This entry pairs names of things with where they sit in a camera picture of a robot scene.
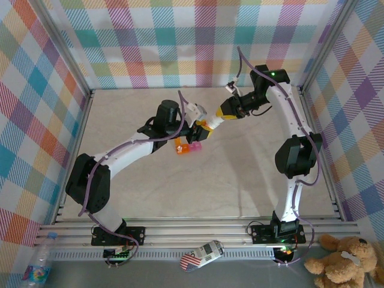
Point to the orange and pink pill organizer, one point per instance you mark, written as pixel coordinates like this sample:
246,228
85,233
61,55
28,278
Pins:
186,149

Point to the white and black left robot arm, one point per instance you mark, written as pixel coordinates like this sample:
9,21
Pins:
126,153

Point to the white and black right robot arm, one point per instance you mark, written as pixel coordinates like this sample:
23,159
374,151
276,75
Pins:
288,108

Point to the printed can with flag pattern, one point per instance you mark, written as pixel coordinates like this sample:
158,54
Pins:
204,253

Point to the small green circuit board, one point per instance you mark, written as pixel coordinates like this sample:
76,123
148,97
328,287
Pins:
118,255

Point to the brown teddy bear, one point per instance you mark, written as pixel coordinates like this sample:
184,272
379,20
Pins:
345,264

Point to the clear plastic water bottle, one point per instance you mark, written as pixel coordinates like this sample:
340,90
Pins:
37,270

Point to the aluminium side rail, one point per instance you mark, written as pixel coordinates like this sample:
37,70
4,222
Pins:
309,111
79,135

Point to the aluminium frame post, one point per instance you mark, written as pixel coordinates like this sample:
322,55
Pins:
65,45
327,45

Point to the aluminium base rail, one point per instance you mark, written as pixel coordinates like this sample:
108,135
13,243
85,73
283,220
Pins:
195,232

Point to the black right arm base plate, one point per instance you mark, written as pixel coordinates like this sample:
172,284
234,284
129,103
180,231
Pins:
261,234

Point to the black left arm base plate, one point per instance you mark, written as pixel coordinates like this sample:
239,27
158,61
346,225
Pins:
136,235

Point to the black round controller mount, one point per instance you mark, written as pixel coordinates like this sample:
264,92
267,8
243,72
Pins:
285,255

